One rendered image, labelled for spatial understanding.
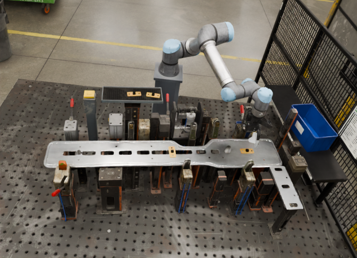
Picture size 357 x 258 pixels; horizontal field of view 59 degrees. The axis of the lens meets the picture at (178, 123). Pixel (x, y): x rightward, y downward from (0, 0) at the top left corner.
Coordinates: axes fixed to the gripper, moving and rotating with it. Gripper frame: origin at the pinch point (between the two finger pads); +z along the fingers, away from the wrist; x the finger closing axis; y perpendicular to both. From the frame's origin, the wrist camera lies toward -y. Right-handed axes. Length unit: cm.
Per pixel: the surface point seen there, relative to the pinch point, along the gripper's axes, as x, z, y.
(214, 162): 8.5, 11.0, 22.4
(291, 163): 12.3, 8.8, -23.3
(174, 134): -17.3, 14.0, 43.2
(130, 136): -12, 9, 71
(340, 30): -193, 26, -174
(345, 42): -172, 31, -170
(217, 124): -14.5, 2.6, 17.9
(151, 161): 7, 10, 60
